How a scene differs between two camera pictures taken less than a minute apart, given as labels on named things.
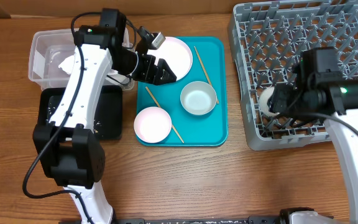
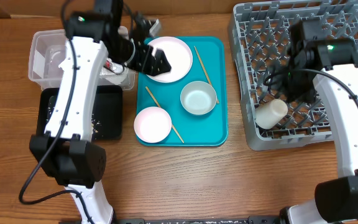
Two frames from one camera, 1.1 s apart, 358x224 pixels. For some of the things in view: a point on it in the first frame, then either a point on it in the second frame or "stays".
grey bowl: x=198 y=98 stays
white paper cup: x=264 y=96 to x=270 y=114
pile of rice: x=97 y=123 stays
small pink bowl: x=152 y=124 stays
